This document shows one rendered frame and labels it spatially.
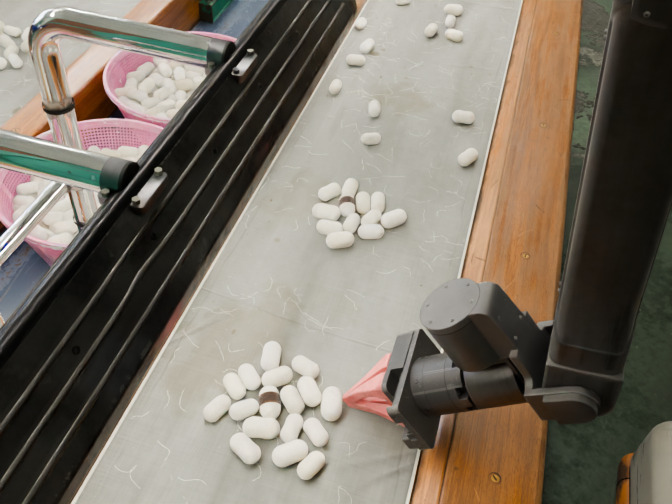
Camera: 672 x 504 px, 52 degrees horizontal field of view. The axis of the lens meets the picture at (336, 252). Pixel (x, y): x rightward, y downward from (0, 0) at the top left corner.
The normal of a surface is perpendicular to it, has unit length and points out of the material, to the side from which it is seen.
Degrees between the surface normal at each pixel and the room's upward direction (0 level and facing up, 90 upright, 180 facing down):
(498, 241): 0
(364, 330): 0
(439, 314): 40
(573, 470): 0
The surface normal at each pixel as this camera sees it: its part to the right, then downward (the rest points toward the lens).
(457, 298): -0.57, -0.68
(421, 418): 0.77, -0.26
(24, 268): 0.07, -0.70
